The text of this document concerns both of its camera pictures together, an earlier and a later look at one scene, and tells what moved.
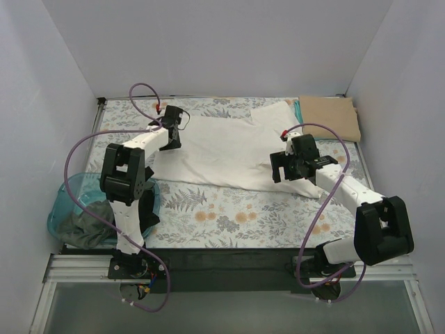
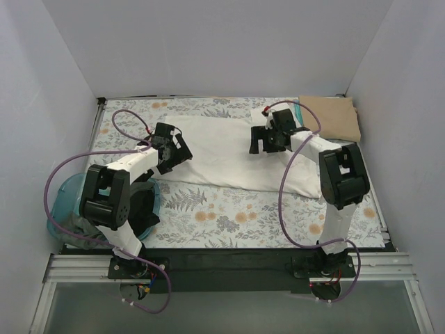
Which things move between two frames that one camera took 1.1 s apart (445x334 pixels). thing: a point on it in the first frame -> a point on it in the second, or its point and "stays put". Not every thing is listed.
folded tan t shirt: [337, 113] stays put
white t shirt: [235, 149] stays put
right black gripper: [281, 165] -> [263, 140]
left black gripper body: [175, 136] -> [181, 152]
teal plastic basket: [81, 189] stays put
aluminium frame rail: [368, 268] stays put
